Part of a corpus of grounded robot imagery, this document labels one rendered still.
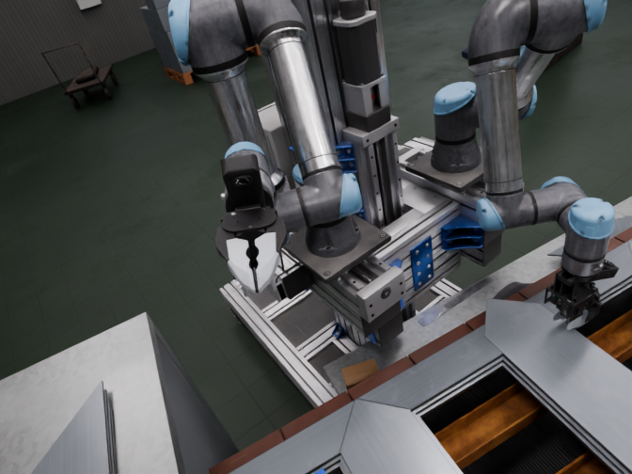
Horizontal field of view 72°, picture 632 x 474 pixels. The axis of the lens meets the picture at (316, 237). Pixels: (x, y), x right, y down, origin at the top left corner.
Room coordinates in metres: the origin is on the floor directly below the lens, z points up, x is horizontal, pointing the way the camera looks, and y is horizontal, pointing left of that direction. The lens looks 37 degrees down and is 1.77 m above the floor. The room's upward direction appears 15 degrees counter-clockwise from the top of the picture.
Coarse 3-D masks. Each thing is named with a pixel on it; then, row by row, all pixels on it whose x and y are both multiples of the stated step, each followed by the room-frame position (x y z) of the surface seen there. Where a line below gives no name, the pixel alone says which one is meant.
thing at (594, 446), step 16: (624, 288) 0.69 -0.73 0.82; (480, 368) 0.57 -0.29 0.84; (496, 368) 0.57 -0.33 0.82; (512, 368) 0.55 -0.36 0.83; (464, 384) 0.55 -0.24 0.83; (528, 384) 0.51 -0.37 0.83; (432, 400) 0.53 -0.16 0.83; (448, 400) 0.53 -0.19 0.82; (544, 400) 0.46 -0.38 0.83; (416, 416) 0.50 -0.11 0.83; (560, 416) 0.42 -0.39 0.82; (576, 432) 0.39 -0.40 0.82; (592, 448) 0.35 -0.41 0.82; (336, 464) 0.45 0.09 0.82; (608, 464) 0.32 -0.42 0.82
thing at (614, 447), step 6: (630, 432) 0.35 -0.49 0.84; (624, 438) 0.34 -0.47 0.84; (630, 438) 0.34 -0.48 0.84; (612, 444) 0.34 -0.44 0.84; (618, 444) 0.34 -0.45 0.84; (624, 444) 0.33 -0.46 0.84; (630, 444) 0.33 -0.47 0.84; (612, 450) 0.33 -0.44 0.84; (618, 450) 0.33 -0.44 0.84; (624, 450) 0.32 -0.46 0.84; (630, 450) 0.32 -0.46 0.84; (618, 456) 0.32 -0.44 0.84; (624, 456) 0.31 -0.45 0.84; (630, 456) 0.31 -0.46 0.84; (624, 462) 0.31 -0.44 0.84; (630, 462) 0.30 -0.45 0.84; (630, 468) 0.29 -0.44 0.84
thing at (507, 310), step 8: (504, 304) 0.72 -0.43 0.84; (512, 304) 0.72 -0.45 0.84; (520, 304) 0.71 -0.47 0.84; (528, 304) 0.70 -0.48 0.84; (536, 304) 0.70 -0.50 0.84; (488, 312) 0.71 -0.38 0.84; (496, 312) 0.71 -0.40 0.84; (504, 312) 0.70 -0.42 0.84; (512, 312) 0.69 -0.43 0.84; (520, 312) 0.69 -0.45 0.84; (488, 320) 0.69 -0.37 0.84; (496, 320) 0.68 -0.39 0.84; (504, 320) 0.68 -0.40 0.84; (512, 320) 0.67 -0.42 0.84; (488, 328) 0.67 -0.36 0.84; (496, 328) 0.66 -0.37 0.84
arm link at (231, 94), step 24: (192, 0) 0.90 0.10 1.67; (216, 0) 0.89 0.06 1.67; (240, 0) 0.89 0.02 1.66; (192, 24) 0.88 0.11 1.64; (216, 24) 0.88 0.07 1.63; (240, 24) 0.88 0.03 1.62; (192, 48) 0.88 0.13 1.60; (216, 48) 0.88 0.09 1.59; (240, 48) 0.90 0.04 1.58; (216, 72) 0.88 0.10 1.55; (240, 72) 0.91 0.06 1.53; (216, 96) 0.90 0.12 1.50; (240, 96) 0.90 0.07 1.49; (240, 120) 0.89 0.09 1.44; (264, 144) 0.91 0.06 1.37
